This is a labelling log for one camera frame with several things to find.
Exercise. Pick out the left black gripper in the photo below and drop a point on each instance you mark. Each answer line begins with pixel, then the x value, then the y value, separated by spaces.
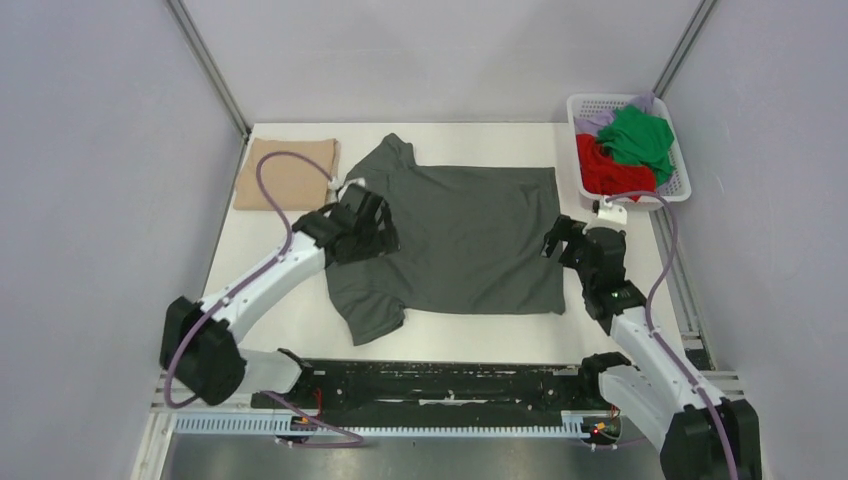
pixel 383 242

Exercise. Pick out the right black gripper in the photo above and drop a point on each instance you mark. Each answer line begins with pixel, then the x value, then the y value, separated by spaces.
pixel 566 229

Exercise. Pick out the dark grey t shirt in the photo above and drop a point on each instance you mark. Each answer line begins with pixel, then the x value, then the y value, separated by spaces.
pixel 470 244

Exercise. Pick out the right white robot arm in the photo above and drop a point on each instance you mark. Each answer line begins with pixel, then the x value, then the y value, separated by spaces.
pixel 697 430

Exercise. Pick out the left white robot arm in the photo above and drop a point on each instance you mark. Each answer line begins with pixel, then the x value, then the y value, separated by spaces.
pixel 201 342

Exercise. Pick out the red t shirt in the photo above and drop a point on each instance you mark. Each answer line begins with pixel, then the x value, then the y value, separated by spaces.
pixel 602 175

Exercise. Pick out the folded beige t shirt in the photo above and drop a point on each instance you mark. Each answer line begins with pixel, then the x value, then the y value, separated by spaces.
pixel 297 176

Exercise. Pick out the green t shirt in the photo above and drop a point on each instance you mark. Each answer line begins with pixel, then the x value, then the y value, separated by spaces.
pixel 637 138

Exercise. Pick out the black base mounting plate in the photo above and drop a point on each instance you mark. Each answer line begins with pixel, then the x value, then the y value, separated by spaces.
pixel 348 393

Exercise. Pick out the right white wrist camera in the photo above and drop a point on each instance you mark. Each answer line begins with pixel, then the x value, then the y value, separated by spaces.
pixel 607 212

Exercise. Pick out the white slotted cable duct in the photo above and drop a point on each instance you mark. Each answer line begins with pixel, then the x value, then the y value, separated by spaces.
pixel 287 424

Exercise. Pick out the right aluminium corner post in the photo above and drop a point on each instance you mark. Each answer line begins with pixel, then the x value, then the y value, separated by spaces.
pixel 686 42

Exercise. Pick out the aluminium corner post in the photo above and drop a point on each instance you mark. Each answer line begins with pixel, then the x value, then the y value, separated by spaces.
pixel 204 56
pixel 686 42

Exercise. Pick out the left aluminium corner post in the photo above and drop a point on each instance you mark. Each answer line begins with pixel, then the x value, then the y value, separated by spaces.
pixel 204 56

